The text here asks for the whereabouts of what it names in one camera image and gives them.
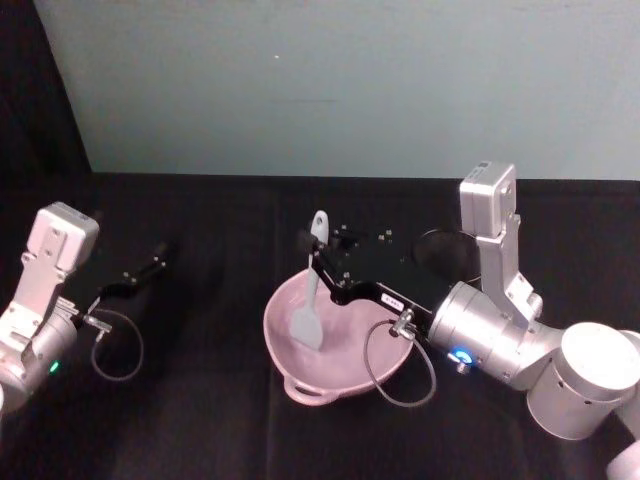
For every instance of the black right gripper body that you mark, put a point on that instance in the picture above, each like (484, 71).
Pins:
(385, 277)

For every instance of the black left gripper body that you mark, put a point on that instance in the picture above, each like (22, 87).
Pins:
(102, 272)

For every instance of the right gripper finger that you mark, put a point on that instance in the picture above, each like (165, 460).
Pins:
(325, 270)
(350, 241)

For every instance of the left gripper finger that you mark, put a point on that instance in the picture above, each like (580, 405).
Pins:
(147, 267)

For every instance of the grey silicone spatula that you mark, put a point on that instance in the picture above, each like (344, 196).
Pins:
(306, 325)

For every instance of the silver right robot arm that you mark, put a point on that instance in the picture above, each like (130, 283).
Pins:
(505, 330)

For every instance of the round black disc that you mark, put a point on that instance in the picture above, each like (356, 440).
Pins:
(442, 255)

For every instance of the black table cloth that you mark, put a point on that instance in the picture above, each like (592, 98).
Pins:
(225, 430)

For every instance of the black curtain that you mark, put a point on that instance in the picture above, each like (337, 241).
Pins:
(30, 85)

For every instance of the plain pale wall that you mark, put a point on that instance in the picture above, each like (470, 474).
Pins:
(320, 85)

